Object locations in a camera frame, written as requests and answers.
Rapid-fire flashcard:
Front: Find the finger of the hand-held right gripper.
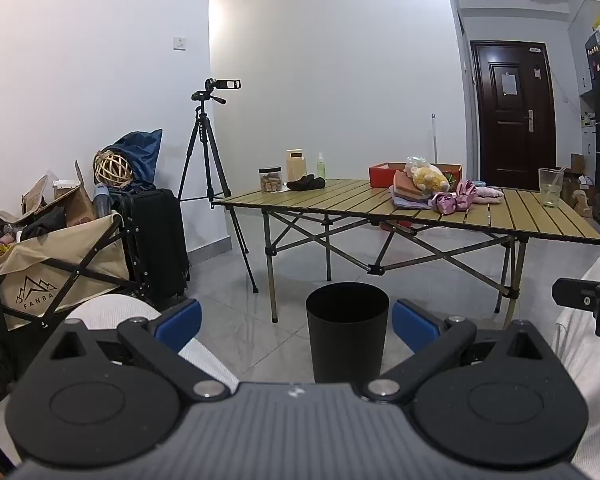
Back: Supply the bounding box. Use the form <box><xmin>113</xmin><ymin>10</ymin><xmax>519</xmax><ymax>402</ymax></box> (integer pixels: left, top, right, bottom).
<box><xmin>551</xmin><ymin>277</ymin><xmax>600</xmax><ymax>307</ymax></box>

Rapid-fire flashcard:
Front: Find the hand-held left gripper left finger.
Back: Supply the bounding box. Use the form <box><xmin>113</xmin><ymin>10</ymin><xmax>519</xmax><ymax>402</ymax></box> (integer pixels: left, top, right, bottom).
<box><xmin>50</xmin><ymin>299</ymin><xmax>241</xmax><ymax>402</ymax></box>

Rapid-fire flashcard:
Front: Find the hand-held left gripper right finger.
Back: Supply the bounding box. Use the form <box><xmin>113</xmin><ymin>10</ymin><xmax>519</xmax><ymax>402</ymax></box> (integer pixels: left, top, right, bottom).
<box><xmin>362</xmin><ymin>299</ymin><xmax>551</xmax><ymax>403</ymax></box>

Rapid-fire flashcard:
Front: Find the black trash bin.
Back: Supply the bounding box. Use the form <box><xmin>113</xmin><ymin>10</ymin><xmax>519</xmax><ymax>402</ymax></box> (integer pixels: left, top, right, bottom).
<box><xmin>306</xmin><ymin>283</ymin><xmax>390</xmax><ymax>385</ymax></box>

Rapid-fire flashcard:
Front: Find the purple cloth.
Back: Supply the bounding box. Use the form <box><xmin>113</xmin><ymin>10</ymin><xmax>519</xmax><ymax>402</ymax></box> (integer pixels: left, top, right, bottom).
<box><xmin>391</xmin><ymin>194</ymin><xmax>432</xmax><ymax>210</ymax></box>

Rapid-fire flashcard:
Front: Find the person's left leg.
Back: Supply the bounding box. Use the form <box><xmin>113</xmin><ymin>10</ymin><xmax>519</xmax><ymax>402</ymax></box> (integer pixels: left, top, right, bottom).
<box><xmin>64</xmin><ymin>295</ymin><xmax>241</xmax><ymax>394</ymax></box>

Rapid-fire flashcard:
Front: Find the person's leg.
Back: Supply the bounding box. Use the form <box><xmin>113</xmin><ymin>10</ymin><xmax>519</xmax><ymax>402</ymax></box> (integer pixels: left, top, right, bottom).
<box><xmin>550</xmin><ymin>247</ymin><xmax>600</xmax><ymax>480</ymax></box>
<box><xmin>64</xmin><ymin>295</ymin><xmax>241</xmax><ymax>394</ymax></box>

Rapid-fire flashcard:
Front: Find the person's right leg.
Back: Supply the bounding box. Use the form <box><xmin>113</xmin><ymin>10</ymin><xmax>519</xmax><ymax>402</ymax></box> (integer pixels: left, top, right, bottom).
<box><xmin>550</xmin><ymin>247</ymin><xmax>600</xmax><ymax>480</ymax></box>

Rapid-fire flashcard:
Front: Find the black suitcase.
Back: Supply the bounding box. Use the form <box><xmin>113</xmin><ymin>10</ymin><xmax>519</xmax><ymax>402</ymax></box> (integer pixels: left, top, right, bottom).
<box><xmin>114</xmin><ymin>188</ymin><xmax>190</xmax><ymax>307</ymax></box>

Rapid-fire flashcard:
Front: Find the beige head figurine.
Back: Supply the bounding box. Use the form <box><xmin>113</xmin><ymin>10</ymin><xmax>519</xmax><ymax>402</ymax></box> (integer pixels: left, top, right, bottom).
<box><xmin>572</xmin><ymin>187</ymin><xmax>595</xmax><ymax>219</ymax></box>

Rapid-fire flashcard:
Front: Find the clear plastic cup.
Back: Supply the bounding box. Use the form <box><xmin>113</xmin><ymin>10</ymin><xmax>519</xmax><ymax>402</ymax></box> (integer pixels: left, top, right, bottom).
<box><xmin>538</xmin><ymin>165</ymin><xmax>570</xmax><ymax>209</ymax></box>

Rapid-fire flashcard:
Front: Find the small cardboard box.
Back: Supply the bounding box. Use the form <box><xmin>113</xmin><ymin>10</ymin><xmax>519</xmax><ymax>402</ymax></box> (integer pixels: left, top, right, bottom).
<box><xmin>561</xmin><ymin>154</ymin><xmax>589</xmax><ymax>196</ymax></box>

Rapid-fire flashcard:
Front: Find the pink satin cloth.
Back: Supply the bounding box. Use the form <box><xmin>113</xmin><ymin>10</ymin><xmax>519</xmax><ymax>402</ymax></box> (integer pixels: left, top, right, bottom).
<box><xmin>430</xmin><ymin>180</ymin><xmax>479</xmax><ymax>215</ymax></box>

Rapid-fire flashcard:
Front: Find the pink fluffy cloth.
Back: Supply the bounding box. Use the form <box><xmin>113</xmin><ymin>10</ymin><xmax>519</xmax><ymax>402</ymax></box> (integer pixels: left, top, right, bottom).
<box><xmin>472</xmin><ymin>186</ymin><xmax>504</xmax><ymax>205</ymax></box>

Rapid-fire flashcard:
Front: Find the pink brown sponge block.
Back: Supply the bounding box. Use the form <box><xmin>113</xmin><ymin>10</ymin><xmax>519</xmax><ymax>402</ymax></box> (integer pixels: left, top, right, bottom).
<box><xmin>392</xmin><ymin>170</ymin><xmax>427</xmax><ymax>199</ymax></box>

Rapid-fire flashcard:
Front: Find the grey blue bottle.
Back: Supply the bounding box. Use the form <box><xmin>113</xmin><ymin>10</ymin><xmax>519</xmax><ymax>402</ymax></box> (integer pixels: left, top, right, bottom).
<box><xmin>94</xmin><ymin>183</ymin><xmax>112</xmax><ymax>219</ymax></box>

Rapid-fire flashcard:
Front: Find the tan folding table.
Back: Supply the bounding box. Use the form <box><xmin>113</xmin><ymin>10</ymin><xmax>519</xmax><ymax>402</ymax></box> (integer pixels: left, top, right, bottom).
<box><xmin>214</xmin><ymin>178</ymin><xmax>600</xmax><ymax>325</ymax></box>

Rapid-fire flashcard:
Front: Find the yellow filled plastic bag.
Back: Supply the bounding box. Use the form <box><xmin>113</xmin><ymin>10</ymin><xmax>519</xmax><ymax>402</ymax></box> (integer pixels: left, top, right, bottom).
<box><xmin>405</xmin><ymin>156</ymin><xmax>453</xmax><ymax>194</ymax></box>

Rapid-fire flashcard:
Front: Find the red cardboard box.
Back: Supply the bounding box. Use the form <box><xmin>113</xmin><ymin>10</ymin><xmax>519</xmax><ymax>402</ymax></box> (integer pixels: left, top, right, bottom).
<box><xmin>369</xmin><ymin>162</ymin><xmax>463</xmax><ymax>189</ymax></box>

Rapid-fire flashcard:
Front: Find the beige folding wagon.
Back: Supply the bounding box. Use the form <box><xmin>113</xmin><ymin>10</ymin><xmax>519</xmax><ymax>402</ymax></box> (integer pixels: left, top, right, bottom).
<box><xmin>0</xmin><ymin>212</ymin><xmax>147</xmax><ymax>333</ymax></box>

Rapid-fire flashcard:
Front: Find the open cardboard box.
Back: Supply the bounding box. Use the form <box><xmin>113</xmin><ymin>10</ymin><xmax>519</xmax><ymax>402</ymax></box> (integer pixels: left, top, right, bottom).
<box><xmin>21</xmin><ymin>160</ymin><xmax>99</xmax><ymax>229</ymax></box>

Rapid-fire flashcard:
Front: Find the clear snack jar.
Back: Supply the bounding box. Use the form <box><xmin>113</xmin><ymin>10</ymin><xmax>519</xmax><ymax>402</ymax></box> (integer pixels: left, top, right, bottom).
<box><xmin>258</xmin><ymin>166</ymin><xmax>284</xmax><ymax>194</ymax></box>

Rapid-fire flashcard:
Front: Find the woven rattan ball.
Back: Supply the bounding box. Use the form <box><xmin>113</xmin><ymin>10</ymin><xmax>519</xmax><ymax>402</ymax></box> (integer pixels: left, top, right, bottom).
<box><xmin>94</xmin><ymin>151</ymin><xmax>134</xmax><ymax>187</ymax></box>

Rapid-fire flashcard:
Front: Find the dark cloth pile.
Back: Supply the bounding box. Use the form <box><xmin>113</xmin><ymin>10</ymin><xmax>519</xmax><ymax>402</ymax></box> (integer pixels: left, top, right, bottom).
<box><xmin>19</xmin><ymin>205</ymin><xmax>69</xmax><ymax>242</ymax></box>

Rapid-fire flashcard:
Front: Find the dark blue bag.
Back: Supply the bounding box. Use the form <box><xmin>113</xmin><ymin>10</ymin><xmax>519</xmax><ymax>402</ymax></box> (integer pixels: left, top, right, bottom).
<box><xmin>100</xmin><ymin>128</ymin><xmax>163</xmax><ymax>192</ymax></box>

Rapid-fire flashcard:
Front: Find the black cloth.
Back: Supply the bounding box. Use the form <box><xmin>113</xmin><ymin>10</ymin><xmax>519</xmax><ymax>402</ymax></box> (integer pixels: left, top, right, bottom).
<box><xmin>286</xmin><ymin>174</ymin><xmax>327</xmax><ymax>192</ymax></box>

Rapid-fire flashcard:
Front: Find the dark brown door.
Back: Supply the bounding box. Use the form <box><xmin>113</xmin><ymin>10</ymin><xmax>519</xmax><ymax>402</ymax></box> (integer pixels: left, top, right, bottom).
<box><xmin>470</xmin><ymin>40</ymin><xmax>561</xmax><ymax>192</ymax></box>

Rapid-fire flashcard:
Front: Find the beige paper carton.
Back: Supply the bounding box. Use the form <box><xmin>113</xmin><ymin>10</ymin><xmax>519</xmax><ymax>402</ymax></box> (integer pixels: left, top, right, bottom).
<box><xmin>286</xmin><ymin>149</ymin><xmax>307</xmax><ymax>183</ymax></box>

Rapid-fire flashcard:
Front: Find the black camera tripod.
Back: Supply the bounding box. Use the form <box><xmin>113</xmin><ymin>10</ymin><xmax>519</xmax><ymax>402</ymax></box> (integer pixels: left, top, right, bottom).
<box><xmin>177</xmin><ymin>91</ymin><xmax>259</xmax><ymax>294</ymax></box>

